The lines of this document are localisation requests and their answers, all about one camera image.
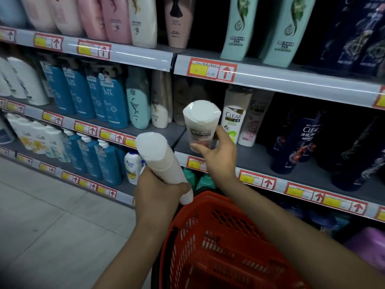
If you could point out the navy round bottle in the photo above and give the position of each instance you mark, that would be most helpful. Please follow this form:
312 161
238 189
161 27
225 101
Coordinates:
321 221

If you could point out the white round bottle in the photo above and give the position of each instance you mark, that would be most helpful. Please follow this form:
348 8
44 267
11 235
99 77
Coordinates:
28 81
10 78

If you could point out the white pump bottle blue cap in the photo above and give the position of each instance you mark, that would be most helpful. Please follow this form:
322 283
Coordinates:
132 168

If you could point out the white tall bottle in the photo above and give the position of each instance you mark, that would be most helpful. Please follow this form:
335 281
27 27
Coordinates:
143 21

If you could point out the orange shopping basket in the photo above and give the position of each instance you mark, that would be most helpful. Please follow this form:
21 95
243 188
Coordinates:
210 243

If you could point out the purple pump bottle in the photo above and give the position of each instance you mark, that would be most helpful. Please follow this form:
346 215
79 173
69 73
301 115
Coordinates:
368 246

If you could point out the white pink-label shampoo bottle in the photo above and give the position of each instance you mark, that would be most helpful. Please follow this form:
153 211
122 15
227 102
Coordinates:
201 117
159 156
255 117

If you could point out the person's left forearm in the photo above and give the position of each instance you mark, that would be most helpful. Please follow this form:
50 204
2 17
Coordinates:
129 261

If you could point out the teal curvy bottle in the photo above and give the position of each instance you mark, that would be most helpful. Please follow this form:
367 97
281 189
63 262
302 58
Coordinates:
138 99

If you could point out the beige bottle brown base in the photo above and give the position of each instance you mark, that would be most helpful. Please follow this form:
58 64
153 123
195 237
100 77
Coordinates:
198 90
180 99

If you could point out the person's left hand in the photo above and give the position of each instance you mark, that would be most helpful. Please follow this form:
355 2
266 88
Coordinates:
156 204

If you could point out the pale pink tall bottle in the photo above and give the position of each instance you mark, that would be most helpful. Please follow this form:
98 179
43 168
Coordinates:
39 12
64 15

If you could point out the pink bottle black dress print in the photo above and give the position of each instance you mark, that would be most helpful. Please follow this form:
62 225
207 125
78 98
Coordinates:
179 21

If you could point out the white green-label shampoo bottle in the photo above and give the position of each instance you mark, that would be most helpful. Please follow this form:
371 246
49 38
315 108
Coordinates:
234 117

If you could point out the beige bottle white base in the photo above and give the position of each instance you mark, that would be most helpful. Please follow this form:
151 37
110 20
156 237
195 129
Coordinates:
159 102
170 96

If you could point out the row of large navy bottles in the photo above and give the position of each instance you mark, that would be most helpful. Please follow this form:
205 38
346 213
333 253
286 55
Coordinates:
352 36

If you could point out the grey metal store shelving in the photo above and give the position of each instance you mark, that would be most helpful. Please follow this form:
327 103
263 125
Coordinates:
212 70

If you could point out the person's right hand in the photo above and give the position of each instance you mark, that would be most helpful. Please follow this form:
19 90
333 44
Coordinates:
222 165

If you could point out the grey store shelf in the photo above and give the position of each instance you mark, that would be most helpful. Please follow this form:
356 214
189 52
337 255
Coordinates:
255 159

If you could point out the pale blue tall bottle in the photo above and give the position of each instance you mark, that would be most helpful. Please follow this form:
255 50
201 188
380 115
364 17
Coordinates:
12 10

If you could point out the person's right forearm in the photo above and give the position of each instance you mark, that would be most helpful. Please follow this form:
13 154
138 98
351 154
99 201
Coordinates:
300 246

